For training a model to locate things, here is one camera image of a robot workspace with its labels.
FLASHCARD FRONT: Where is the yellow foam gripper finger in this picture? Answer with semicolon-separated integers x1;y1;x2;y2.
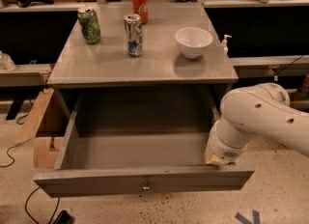
205;139;229;166

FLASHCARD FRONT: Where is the grey top drawer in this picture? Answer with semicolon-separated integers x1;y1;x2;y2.
34;85;254;197

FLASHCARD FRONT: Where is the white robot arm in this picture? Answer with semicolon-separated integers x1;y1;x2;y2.
205;83;309;166

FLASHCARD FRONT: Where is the grey drawer cabinet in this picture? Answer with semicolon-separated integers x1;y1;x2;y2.
48;2;238;132

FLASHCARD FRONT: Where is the small pump bottle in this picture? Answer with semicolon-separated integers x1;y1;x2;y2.
221;35;232;55

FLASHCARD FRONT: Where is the white bowl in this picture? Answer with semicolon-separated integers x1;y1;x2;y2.
175;27;213;59

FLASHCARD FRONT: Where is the silver blue energy can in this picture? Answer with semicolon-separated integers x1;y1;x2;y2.
124;14;142;57

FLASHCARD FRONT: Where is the notched wooden block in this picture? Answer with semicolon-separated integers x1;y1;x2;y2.
33;137;64;169

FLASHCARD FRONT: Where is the orange soda can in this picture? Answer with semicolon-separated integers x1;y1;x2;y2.
131;0;148;24

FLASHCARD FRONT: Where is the green soda can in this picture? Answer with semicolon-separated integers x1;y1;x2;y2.
77;6;100;44

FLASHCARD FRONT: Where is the wooden plank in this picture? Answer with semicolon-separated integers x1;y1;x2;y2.
14;88;54;144

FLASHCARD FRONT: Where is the clear plastic object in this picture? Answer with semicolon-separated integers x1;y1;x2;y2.
0;51;16;72

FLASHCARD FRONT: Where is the black floor cable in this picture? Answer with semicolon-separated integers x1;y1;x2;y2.
24;187;71;224

